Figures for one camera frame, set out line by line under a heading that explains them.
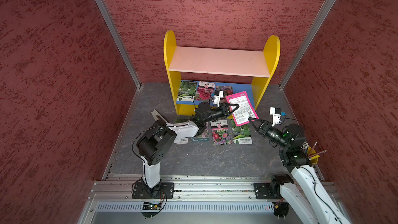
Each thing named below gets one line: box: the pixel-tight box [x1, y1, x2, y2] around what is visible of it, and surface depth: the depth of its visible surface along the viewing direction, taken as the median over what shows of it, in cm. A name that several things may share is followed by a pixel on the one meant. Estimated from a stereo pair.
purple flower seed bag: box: [190, 122, 210, 143], surface depth 94 cm
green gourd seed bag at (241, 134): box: [231, 118, 253, 145], surface depth 94 cm
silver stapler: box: [150, 108, 169, 124], surface depth 102 cm
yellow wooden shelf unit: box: [163, 30, 281, 116], surface depth 77 cm
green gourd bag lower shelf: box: [176, 81, 198, 102], surface depth 99 cm
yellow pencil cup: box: [306, 146, 320, 165], surface depth 78 cm
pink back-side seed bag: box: [225, 90, 260, 128], surface depth 77 cm
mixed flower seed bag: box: [214, 85, 234, 98], surface depth 102 cm
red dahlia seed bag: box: [195, 81, 216, 102], surface depth 102 cm
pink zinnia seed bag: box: [209, 118, 233, 146], surface depth 97 cm
